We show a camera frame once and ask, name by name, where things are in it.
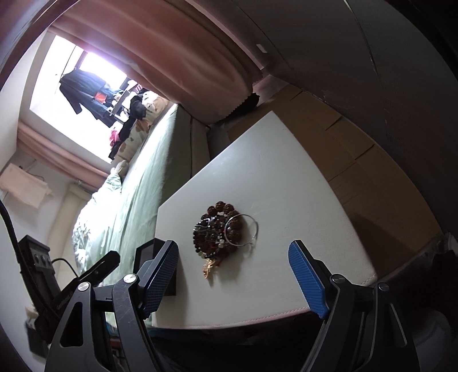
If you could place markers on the pale patterned quilt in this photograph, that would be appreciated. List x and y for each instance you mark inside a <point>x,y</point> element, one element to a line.
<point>96,214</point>

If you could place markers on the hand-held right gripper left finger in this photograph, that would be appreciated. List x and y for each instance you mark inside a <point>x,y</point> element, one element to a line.
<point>161,275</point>

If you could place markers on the pink curtain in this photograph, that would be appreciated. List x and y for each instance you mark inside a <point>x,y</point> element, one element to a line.
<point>179,53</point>
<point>60,153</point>

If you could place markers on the flat cardboard boxes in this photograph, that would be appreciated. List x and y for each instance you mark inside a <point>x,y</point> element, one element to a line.
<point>375,171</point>

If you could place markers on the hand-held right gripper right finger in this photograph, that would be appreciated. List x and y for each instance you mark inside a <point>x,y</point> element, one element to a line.
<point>307,279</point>

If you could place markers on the black jewelry box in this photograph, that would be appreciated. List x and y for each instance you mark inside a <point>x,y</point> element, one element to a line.
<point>145,252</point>

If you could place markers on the silver bangle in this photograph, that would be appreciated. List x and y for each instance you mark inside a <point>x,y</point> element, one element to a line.
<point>257,229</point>

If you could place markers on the bed with green sheet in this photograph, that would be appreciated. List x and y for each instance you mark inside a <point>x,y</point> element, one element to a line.
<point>150,171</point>

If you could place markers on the white wall switch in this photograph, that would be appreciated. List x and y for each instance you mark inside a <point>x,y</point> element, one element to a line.
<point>263,48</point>

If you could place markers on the hanging dark clothes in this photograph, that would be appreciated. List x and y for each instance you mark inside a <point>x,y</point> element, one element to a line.
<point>82,89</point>

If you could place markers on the floral pillow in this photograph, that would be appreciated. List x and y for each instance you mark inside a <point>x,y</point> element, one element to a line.
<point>143,123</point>

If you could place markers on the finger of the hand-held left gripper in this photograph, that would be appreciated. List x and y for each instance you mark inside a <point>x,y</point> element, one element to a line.
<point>102,265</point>

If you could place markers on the pile of dark clothes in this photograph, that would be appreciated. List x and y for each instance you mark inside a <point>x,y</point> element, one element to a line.
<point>134,107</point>

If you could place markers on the gold pendant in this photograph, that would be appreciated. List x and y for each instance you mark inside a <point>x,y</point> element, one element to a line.
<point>209,268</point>

